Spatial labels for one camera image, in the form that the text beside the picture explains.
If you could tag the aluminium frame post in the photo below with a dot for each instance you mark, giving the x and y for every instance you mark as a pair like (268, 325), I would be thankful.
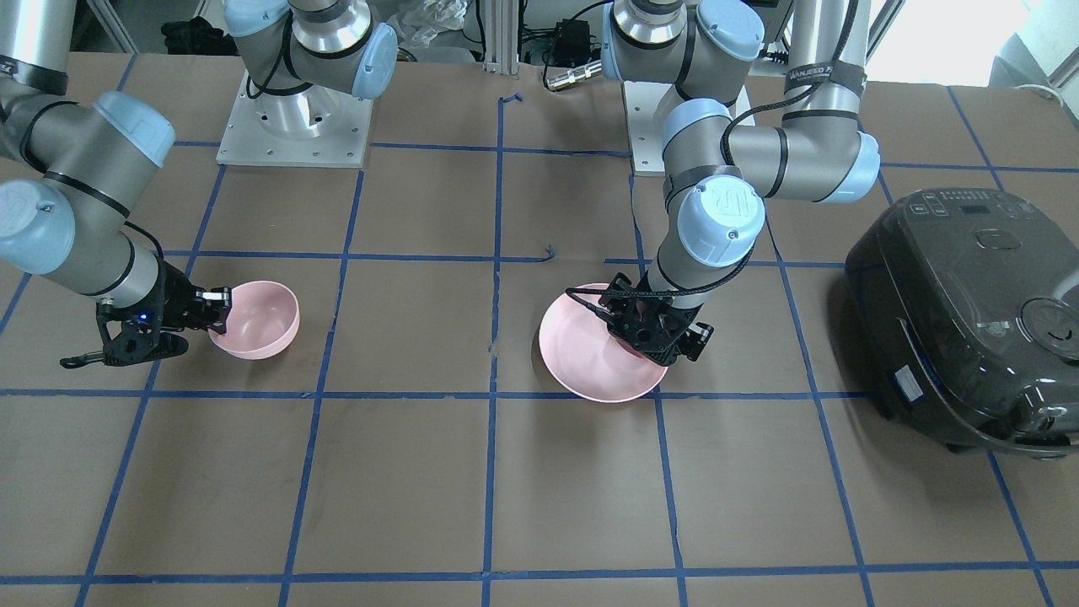
(501, 21)

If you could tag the pink plate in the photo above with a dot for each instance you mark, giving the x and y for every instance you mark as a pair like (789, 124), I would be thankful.
(579, 352)

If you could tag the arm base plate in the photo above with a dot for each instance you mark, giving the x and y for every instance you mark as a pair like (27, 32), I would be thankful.
(317, 128)
(655, 113)

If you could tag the red apple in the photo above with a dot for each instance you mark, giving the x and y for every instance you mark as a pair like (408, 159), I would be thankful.
(645, 350)

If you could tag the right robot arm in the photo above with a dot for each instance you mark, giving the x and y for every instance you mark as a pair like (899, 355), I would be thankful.
(69, 226)

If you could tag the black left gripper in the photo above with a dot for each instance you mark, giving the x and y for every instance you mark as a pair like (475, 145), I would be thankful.
(696, 339)

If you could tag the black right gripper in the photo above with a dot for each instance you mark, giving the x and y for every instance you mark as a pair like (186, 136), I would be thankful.
(179, 301)

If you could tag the pink bowl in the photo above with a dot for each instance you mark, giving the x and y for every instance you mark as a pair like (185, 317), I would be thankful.
(263, 320)

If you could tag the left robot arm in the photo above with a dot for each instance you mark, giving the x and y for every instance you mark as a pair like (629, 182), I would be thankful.
(719, 168)

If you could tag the dark grey rice cooker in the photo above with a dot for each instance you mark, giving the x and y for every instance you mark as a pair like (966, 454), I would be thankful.
(967, 297)

